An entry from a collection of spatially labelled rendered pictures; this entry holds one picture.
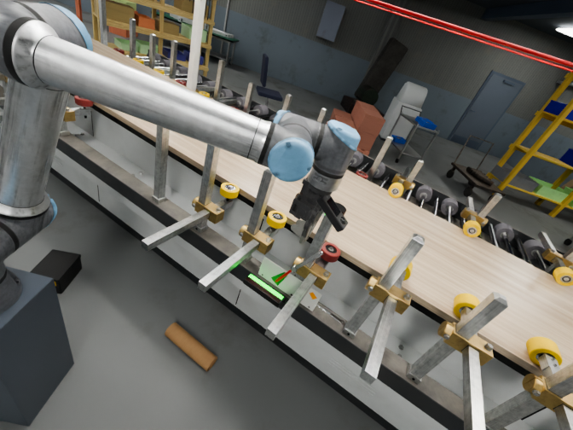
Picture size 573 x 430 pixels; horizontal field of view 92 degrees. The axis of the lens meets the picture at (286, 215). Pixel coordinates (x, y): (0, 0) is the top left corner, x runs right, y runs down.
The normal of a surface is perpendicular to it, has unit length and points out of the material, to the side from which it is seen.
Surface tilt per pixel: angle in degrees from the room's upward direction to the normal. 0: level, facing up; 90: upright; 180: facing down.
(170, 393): 0
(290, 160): 90
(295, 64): 90
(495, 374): 90
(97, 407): 0
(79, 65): 55
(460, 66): 90
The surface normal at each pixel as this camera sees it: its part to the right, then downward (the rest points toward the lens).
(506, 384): -0.48, 0.37
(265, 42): -0.08, 0.55
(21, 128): 0.15, 0.67
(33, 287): 0.30, -0.78
